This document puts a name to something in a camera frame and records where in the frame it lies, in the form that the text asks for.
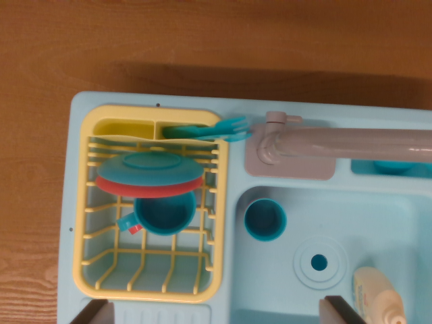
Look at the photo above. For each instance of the teal toy cup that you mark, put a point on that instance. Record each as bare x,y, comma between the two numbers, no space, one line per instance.
263,219

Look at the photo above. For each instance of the yellow dish rack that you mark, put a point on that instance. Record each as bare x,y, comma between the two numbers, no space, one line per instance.
222,219

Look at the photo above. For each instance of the teal toy dish brush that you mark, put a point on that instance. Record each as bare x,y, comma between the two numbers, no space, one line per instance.
391,166

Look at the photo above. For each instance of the teal toy plate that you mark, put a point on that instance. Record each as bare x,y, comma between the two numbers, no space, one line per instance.
148,175

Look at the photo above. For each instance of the cream detergent bottle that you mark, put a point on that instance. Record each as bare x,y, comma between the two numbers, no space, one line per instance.
371,293

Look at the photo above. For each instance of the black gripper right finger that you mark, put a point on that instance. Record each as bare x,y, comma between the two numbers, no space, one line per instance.
337,312

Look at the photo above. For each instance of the teal toy mug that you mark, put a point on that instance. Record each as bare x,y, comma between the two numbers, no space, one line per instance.
162,216

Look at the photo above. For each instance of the grey toy faucet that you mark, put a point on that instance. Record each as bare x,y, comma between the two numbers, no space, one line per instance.
337,141

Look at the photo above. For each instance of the red toy plate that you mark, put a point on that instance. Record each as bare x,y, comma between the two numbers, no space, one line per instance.
152,191

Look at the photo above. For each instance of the light blue toy sink unit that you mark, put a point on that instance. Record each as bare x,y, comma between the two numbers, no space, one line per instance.
303,202

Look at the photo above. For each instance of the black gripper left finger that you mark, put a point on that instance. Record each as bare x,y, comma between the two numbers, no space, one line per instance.
98,314

